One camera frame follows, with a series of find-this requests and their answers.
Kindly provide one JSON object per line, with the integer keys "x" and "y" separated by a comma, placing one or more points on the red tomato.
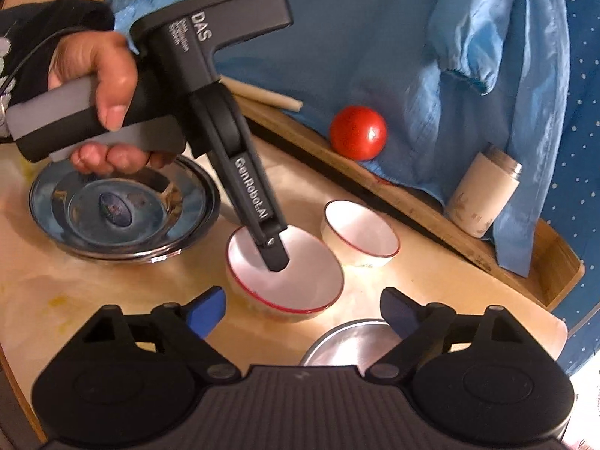
{"x": 357, "y": 133}

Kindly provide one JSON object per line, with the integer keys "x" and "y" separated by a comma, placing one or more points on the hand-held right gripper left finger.
{"x": 206, "y": 311}

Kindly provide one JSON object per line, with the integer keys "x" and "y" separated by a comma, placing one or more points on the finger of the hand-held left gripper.
{"x": 274, "y": 253}

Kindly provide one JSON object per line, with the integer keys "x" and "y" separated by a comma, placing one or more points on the wooden rolling pin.
{"x": 262, "y": 96}

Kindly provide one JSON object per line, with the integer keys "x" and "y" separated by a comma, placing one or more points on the blue polka dot cloth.
{"x": 581, "y": 150}

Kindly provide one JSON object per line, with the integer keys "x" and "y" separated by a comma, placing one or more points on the person's left hand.
{"x": 103, "y": 61}

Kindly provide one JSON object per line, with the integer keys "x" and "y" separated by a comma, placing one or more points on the large steel plate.
{"x": 212, "y": 197}

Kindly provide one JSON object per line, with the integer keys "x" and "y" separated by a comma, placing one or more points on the steel bowl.
{"x": 342, "y": 343}

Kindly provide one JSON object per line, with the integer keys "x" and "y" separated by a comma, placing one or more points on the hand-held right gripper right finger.
{"x": 401, "y": 311}

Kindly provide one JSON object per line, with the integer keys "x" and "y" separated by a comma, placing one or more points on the white thermos flask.
{"x": 483, "y": 192}

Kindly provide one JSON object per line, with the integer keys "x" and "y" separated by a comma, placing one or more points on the floral red-rimmed ceramic bowl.
{"x": 304, "y": 286}

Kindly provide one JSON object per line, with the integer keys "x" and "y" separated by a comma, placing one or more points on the wooden shelf board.
{"x": 422, "y": 225}

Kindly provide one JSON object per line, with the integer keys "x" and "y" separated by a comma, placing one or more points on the light blue coat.
{"x": 351, "y": 33}

